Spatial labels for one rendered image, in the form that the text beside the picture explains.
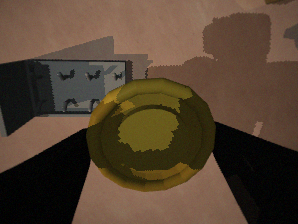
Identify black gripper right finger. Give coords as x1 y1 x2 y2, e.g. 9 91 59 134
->
212 122 298 224

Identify olive yellow round plate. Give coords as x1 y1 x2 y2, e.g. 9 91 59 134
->
86 78 216 192

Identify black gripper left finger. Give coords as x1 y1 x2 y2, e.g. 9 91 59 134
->
0 128 91 224

